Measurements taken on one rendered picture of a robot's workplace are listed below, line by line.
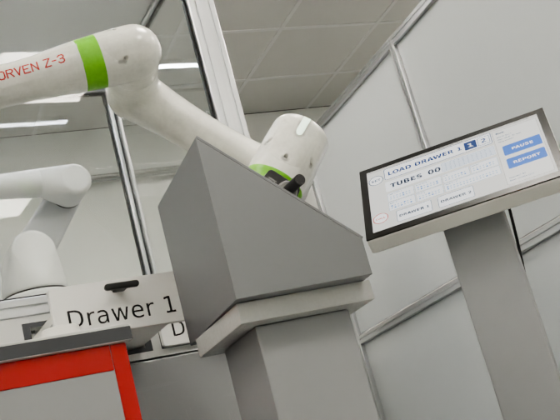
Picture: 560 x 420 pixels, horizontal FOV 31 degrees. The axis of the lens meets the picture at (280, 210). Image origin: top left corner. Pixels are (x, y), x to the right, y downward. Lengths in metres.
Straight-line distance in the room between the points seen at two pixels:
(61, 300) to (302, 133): 0.60
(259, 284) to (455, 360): 2.31
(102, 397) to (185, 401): 0.69
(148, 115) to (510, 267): 0.97
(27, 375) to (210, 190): 0.47
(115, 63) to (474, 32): 1.82
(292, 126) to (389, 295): 2.39
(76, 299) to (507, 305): 1.08
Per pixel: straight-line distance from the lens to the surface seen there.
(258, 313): 1.86
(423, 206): 2.57
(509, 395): 2.56
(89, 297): 2.13
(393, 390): 4.57
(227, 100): 2.76
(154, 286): 2.18
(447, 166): 2.67
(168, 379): 2.43
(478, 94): 3.70
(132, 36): 2.20
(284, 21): 5.49
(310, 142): 2.11
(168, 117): 2.31
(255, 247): 1.86
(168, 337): 2.44
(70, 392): 1.75
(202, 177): 1.90
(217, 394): 2.47
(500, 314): 2.58
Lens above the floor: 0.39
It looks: 16 degrees up
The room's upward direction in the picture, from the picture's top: 15 degrees counter-clockwise
